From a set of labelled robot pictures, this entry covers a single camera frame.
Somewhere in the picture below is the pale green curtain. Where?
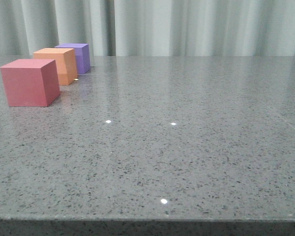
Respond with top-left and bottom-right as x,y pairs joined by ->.
0,0 -> 295,56

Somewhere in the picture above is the orange foam cube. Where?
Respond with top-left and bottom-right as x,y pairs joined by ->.
33,48 -> 78,86

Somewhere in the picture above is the red foam cube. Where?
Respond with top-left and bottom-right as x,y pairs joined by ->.
0,59 -> 60,107

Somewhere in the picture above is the purple foam cube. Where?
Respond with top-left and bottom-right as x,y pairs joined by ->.
55,43 -> 90,74

